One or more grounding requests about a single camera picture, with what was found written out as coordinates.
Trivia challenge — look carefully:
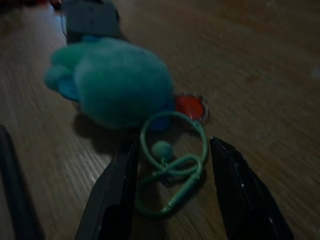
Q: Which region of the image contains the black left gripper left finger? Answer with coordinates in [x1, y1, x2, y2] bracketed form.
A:
[74, 133, 140, 240]

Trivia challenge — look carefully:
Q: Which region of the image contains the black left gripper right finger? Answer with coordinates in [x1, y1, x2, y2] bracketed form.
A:
[209, 136, 295, 240]

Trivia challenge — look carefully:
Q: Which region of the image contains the teal plush keychain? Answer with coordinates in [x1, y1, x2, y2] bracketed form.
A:
[43, 36, 211, 221]

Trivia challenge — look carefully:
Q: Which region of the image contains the black slim object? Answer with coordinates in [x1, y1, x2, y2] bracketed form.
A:
[0, 124, 46, 240]

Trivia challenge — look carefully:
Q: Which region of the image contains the black rectangular box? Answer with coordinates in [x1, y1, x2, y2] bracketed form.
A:
[62, 0, 123, 45]

